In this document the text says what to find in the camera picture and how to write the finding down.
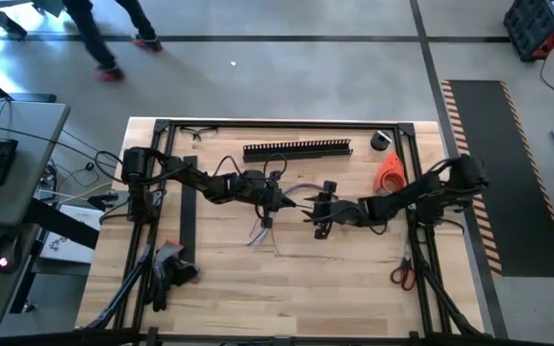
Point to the black clamp device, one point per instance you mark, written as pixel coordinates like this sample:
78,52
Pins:
101,199

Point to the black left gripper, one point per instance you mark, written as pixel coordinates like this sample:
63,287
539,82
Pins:
258,190

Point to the person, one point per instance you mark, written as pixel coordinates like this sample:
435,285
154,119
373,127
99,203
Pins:
92,33

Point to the white cardboard box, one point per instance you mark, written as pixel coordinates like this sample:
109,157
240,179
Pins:
70,240

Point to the black computer mouse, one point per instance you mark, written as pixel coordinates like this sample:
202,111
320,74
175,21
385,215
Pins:
7,254

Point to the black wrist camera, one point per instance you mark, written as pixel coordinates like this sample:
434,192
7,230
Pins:
330,191
273,186

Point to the orange tape dispenser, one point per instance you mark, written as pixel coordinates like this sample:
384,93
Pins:
390,175

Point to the black tape roll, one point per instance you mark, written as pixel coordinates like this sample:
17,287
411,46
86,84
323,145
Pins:
380,140

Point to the black duct cover strip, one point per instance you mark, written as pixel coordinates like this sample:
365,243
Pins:
189,211

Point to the black aluminium table frame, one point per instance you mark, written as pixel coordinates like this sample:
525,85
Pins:
282,124

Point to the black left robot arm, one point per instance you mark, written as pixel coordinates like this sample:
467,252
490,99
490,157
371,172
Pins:
195,178

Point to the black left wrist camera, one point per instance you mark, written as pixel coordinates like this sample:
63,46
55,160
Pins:
273,186

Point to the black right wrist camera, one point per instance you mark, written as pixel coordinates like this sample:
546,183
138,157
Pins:
330,191

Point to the grey side desk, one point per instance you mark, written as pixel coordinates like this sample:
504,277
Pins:
12,206

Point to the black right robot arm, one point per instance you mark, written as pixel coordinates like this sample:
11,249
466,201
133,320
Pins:
416,192

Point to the black red tool box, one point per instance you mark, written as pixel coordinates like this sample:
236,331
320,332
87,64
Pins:
536,29

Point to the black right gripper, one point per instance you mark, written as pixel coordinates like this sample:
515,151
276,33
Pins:
344,214

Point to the black striped floor mat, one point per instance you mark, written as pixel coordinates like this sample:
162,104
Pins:
512,182

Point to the clear safety glasses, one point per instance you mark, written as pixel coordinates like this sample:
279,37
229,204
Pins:
197,130

